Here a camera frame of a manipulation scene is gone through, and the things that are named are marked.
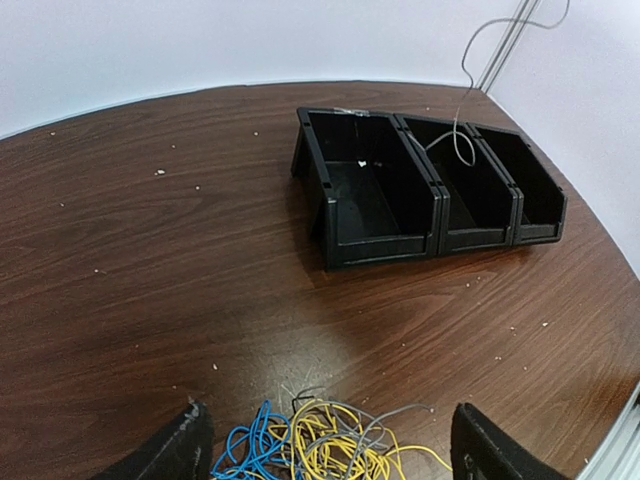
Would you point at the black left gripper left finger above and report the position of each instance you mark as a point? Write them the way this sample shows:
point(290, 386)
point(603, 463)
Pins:
point(181, 449)

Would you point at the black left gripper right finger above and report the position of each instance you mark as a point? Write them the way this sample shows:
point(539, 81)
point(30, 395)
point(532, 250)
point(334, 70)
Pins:
point(482, 450)

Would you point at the black three-compartment bin tray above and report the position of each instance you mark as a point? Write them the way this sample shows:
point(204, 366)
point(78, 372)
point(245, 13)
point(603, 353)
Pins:
point(389, 187)

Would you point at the aluminium frame post right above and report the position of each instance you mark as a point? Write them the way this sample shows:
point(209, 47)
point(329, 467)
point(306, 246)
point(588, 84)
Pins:
point(507, 43)

